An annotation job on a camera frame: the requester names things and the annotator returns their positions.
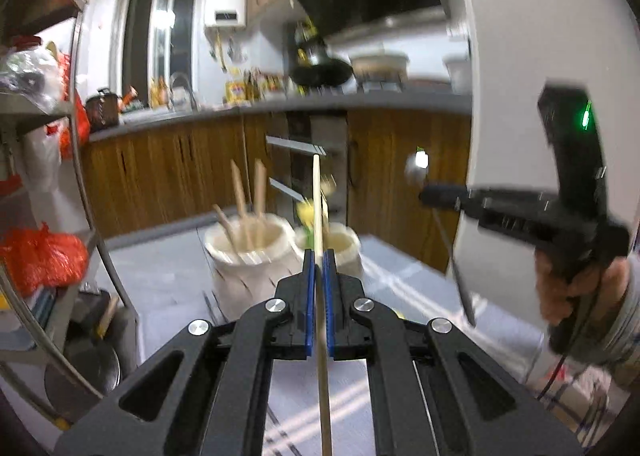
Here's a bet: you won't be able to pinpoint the silver metal spoon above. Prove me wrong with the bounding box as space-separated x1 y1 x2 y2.
404 149 478 328

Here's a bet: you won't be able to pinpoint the bamboo chopstick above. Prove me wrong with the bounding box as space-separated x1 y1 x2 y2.
312 155 333 456
254 159 267 250
213 205 243 264
231 161 253 249

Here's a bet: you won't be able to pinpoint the kitchen faucet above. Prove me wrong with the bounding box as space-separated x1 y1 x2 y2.
168 72 198 112

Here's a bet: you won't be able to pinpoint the person right hand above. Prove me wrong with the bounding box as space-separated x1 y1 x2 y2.
535 250 630 326

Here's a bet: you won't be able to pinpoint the grey plaid table cloth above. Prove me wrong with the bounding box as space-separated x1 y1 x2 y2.
199 233 542 456

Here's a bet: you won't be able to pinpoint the built-in steel oven drawers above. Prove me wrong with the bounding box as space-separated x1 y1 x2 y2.
266 110 348 226

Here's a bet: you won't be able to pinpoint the white casserole pot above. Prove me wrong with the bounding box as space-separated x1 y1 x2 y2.
349 52 410 83

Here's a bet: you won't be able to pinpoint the white ceramic double utensil holder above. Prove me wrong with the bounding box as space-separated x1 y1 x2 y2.
203 213 364 322

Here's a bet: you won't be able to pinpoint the black wok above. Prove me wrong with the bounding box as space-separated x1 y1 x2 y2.
288 57 352 88

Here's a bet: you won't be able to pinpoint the red plastic bag lower shelf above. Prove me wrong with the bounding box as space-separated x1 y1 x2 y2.
1 224 89 298

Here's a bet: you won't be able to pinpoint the yellow tin can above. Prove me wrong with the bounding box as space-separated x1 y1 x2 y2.
226 80 247 104

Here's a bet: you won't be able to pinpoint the wooden base cabinets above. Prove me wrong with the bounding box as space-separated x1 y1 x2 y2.
81 108 472 271

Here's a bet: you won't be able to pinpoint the red plastic bag hanging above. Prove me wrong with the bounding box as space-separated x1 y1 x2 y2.
46 52 91 160

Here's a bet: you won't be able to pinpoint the electric rice cooker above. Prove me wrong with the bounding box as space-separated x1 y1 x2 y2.
85 87 119 133

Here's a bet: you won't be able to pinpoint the window sliding door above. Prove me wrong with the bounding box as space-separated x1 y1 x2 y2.
119 0 196 109

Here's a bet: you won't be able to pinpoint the clear plastic bag on shelf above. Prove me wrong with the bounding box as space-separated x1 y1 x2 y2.
1 45 64 113

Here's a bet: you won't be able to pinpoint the metal storage shelf rack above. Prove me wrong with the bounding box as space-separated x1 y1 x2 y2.
0 0 141 432

